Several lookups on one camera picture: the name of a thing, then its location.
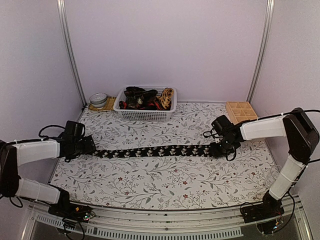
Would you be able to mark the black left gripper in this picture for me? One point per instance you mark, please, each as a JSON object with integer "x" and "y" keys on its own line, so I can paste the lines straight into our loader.
{"x": 90, "y": 145}

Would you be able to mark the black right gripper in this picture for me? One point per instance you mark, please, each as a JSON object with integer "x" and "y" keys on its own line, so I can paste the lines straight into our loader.
{"x": 216, "y": 152}

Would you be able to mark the black white floral tie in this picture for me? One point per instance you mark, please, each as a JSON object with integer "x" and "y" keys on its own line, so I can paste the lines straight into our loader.
{"x": 159, "y": 151}

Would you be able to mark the white plastic basket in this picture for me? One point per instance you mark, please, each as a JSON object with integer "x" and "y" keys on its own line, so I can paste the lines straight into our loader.
{"x": 146, "y": 115}

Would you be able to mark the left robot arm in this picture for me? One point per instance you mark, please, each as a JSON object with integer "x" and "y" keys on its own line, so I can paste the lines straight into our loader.
{"x": 69, "y": 145}

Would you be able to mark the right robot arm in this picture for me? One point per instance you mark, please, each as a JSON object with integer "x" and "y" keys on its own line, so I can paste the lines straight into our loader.
{"x": 294, "y": 127}

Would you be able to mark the wooden divided box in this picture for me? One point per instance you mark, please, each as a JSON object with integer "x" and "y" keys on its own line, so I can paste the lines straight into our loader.
{"x": 240, "y": 111}

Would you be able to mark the patterned ceramic bowl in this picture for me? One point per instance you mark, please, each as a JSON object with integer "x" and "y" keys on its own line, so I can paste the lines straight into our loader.
{"x": 98, "y": 100}

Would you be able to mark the woven bamboo mat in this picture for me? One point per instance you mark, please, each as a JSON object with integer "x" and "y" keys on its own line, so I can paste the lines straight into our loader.
{"x": 104, "y": 106}

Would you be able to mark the clear plastic cup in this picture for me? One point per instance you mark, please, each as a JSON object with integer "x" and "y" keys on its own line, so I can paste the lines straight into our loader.
{"x": 271, "y": 175}

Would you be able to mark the dark floral brown tie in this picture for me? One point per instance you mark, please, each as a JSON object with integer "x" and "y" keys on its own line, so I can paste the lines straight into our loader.
{"x": 133, "y": 93}

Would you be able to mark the yellow beetle print tie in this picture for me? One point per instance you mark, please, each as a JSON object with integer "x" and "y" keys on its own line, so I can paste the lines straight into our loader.
{"x": 166, "y": 98}

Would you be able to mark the red navy striped tie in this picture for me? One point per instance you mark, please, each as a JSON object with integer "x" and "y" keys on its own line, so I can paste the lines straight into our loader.
{"x": 134, "y": 105}

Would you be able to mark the front aluminium rail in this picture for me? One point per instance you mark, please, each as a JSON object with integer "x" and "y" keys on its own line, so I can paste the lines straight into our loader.
{"x": 226, "y": 223}

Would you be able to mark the left aluminium frame post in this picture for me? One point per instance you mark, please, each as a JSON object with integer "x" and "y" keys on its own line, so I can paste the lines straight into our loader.
{"x": 61, "y": 7}

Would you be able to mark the aluminium frame post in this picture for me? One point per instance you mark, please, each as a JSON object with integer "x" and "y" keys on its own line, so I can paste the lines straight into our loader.
{"x": 270, "y": 4}
{"x": 61, "y": 7}

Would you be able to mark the right aluminium frame post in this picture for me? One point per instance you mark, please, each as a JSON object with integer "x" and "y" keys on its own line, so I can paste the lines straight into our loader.
{"x": 270, "y": 4}

